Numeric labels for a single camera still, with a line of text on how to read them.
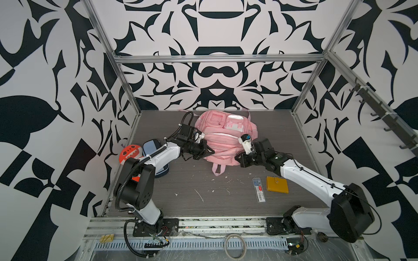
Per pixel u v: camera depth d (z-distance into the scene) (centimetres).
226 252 67
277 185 85
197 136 86
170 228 74
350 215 41
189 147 74
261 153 64
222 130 98
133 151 89
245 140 75
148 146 96
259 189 85
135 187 45
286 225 66
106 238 70
